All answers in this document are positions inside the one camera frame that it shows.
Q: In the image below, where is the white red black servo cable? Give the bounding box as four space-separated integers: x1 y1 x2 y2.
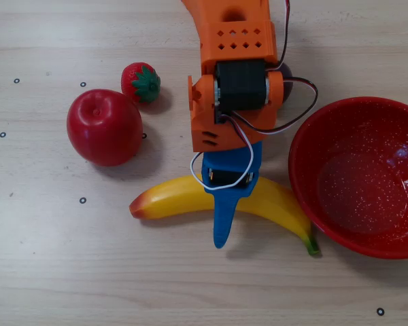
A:
190 0 319 191

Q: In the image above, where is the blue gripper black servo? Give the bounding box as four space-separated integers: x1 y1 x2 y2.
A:
201 141 263 250

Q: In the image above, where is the yellow plastic toy banana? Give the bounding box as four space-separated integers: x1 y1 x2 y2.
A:
129 173 322 257

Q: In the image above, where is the red plastic toy strawberry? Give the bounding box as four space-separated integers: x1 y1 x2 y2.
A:
120 62 162 105

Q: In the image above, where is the red plastic toy apple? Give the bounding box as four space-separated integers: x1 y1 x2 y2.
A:
66 88 144 167

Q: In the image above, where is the dark purple toy plum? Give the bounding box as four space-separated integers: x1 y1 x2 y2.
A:
279 62 294 103

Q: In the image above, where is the red speckled enamel bowl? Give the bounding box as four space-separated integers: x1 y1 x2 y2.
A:
288 96 408 260

